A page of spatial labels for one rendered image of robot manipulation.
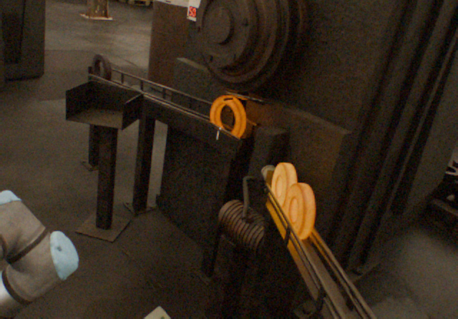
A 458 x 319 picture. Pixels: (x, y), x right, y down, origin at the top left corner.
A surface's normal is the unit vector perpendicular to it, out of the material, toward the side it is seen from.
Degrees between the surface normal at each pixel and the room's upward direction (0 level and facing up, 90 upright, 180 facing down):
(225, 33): 90
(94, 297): 0
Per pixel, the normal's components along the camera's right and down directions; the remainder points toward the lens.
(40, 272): 0.28, 0.15
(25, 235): 0.69, -0.22
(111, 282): 0.17, -0.90
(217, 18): -0.72, 0.16
